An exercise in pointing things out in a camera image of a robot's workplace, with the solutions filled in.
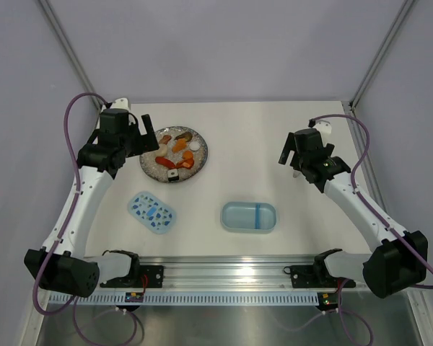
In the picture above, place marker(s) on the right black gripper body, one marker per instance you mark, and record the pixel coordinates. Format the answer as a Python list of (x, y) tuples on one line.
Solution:
[(301, 163)]

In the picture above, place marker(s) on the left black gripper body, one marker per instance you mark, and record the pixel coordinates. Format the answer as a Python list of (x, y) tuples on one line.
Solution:
[(130, 141)]

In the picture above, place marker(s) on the orange fried food piece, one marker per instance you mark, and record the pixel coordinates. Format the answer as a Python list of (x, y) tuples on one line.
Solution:
[(180, 144)]

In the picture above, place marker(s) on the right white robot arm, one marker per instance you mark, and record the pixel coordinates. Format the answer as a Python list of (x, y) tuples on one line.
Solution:
[(397, 256)]

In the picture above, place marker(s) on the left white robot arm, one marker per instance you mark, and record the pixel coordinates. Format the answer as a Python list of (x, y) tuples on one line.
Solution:
[(70, 235)]

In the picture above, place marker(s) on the terrazzo pattern lunch box lid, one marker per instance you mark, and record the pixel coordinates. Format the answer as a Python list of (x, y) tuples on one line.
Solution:
[(152, 213)]

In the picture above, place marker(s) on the blue lunch box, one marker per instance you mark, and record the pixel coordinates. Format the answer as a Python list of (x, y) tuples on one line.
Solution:
[(248, 217)]

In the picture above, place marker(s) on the beige mushroom piece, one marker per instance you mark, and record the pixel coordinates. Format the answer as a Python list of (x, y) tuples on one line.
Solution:
[(162, 150)]

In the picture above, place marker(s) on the pink ham slice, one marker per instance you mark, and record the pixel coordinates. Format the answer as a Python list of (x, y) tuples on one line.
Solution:
[(165, 139)]

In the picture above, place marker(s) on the red sausage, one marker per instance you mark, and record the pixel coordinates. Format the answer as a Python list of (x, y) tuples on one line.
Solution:
[(165, 162)]

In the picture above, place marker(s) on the speckled round plate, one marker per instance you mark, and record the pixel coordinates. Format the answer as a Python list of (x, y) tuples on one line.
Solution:
[(158, 172)]

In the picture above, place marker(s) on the sushi roll piece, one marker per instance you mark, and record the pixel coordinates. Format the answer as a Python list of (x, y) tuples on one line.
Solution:
[(173, 175)]

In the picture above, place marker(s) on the orange carrot pieces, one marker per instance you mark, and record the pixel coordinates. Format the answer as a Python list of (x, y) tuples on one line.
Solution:
[(187, 161)]

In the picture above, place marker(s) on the white round radish slice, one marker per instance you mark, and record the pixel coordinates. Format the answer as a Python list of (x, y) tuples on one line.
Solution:
[(194, 146)]

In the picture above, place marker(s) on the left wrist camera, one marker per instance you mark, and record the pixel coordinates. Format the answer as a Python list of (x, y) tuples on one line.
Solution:
[(121, 104)]

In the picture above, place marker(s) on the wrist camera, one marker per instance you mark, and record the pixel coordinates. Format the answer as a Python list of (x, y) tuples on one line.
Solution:
[(322, 126), (121, 104)]

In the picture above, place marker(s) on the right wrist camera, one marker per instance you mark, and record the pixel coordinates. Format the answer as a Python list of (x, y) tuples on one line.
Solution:
[(322, 126)]

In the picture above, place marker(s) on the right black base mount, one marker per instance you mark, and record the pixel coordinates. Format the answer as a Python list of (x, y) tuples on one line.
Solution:
[(311, 276)]

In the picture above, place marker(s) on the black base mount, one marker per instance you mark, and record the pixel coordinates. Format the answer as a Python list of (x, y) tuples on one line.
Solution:
[(149, 275), (311, 276)]

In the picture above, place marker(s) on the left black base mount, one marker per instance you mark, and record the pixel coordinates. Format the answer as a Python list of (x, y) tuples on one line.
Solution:
[(149, 275)]

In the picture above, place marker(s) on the aluminium rail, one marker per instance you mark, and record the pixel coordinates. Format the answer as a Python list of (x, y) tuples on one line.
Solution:
[(223, 270)]

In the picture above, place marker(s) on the left aluminium frame post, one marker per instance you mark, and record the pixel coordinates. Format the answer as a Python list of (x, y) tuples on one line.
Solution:
[(51, 17)]

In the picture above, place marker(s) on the aluminium frame post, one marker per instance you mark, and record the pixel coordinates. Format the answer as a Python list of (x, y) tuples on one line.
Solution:
[(51, 17), (383, 50)]

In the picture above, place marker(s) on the white slotted cable duct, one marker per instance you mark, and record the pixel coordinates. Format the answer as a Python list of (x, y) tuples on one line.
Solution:
[(161, 298)]

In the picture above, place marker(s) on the right aluminium frame post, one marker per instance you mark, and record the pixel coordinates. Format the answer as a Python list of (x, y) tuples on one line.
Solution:
[(383, 50)]

